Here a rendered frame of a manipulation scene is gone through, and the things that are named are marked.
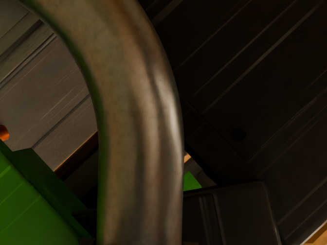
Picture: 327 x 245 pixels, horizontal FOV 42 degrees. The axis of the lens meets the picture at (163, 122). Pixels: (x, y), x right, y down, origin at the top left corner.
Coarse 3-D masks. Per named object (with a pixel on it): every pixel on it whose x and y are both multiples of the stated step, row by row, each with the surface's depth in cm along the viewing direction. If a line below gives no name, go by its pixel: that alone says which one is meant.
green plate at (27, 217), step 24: (0, 144) 18; (0, 168) 17; (24, 168) 18; (48, 168) 25; (0, 192) 17; (24, 192) 17; (48, 192) 18; (72, 192) 25; (0, 216) 17; (24, 216) 17; (48, 216) 17; (72, 216) 18; (0, 240) 17; (24, 240) 17; (48, 240) 17; (72, 240) 17
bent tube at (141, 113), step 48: (48, 0) 14; (96, 0) 14; (96, 48) 14; (144, 48) 14; (96, 96) 14; (144, 96) 14; (144, 144) 14; (144, 192) 14; (96, 240) 15; (144, 240) 14
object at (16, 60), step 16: (0, 0) 19; (0, 16) 19; (16, 16) 19; (32, 16) 19; (0, 32) 19; (16, 32) 19; (32, 32) 19; (48, 32) 19; (0, 48) 19; (16, 48) 19; (32, 48) 19; (0, 64) 19; (16, 64) 19; (0, 80) 19
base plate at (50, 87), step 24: (48, 48) 55; (24, 72) 55; (48, 72) 59; (72, 72) 63; (0, 96) 55; (24, 96) 59; (48, 96) 64; (72, 96) 69; (0, 120) 60; (24, 120) 64; (48, 120) 69; (72, 120) 76; (24, 144) 70; (48, 144) 77; (72, 144) 84
